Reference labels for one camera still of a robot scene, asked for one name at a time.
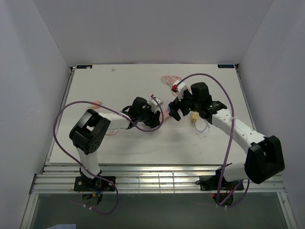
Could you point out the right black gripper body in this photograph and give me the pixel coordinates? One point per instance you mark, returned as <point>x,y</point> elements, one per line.
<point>187,104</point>

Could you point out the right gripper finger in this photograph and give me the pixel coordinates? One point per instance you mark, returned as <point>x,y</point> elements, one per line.
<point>174,105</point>
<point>174,113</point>

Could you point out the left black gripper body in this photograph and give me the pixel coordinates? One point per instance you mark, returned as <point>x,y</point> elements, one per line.
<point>147,116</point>

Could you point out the yellow charger plug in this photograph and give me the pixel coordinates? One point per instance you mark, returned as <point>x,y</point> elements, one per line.
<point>194,116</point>

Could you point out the pink power strip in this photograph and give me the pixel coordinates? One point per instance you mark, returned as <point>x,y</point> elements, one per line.
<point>165,116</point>

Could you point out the pink charger plug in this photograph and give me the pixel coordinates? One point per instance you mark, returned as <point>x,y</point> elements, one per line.
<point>96,104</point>

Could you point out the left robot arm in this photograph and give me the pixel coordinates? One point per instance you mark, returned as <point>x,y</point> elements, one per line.
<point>87,135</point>

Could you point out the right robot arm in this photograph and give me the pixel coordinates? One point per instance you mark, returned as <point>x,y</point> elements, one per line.
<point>264,156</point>

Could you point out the right blue corner label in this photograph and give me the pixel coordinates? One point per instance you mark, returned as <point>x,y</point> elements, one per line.
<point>225,66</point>

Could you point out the blue corner label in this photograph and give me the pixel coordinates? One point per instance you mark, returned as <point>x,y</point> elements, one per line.
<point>225,66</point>
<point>84,66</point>

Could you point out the left blue corner label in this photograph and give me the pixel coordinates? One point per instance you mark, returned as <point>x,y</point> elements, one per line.
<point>84,66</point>

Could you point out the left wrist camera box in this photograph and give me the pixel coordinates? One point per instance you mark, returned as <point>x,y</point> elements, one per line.
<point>155,103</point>

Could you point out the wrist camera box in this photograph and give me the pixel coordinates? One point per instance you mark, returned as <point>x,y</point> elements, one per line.
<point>179,87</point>
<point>155,103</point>

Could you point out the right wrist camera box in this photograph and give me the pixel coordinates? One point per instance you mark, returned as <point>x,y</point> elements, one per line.
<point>179,87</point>

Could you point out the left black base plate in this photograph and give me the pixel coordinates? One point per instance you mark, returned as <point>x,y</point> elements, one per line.
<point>84,184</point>

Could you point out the aluminium rail frame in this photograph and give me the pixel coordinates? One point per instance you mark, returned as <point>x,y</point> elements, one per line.
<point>173,158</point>

